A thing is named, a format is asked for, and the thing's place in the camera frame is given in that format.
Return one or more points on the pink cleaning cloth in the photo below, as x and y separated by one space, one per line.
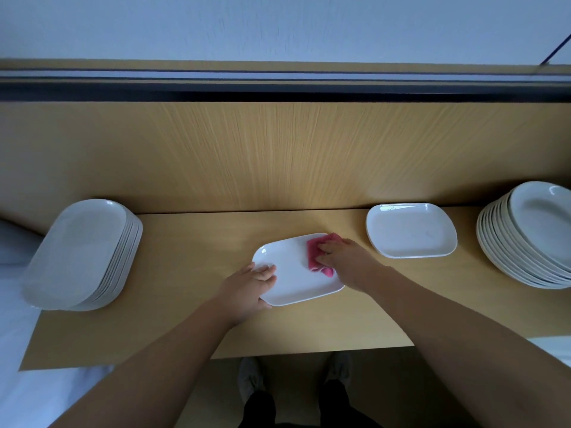
314 256

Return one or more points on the white glossy rectangular plate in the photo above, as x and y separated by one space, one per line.
290 263

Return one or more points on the black wall rail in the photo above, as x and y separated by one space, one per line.
268 87

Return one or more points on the person's right hand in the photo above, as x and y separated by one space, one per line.
355 263

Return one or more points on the stack of white rectangular plates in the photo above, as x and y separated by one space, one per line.
410 229

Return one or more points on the person's right forearm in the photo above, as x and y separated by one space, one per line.
477 347

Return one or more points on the white bed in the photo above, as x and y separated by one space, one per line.
22 361

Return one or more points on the person's left hand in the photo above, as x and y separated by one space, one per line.
243 296

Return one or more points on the grey upholstered headboard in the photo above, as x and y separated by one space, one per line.
16 245

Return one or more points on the pile of white oblong plates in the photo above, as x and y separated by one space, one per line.
76 254

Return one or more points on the person's left forearm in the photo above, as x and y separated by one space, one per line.
143 379

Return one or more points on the stack of white round plates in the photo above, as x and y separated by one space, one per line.
531 232

